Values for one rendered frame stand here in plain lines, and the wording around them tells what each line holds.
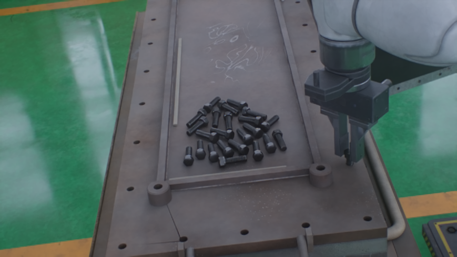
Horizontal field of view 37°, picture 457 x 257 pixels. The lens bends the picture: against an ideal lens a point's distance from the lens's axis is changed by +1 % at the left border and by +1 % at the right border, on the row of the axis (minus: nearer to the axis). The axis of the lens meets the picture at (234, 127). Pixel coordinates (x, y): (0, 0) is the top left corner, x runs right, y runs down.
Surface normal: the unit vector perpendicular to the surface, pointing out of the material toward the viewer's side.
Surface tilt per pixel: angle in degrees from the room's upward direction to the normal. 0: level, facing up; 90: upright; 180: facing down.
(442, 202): 0
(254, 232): 0
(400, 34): 85
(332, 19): 98
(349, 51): 90
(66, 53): 0
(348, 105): 90
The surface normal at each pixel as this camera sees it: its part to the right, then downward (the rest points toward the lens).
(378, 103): 0.74, 0.30
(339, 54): -0.41, 0.53
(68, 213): -0.11, -0.84
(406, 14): -0.71, -0.13
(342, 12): -0.80, 0.44
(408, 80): 0.40, 0.46
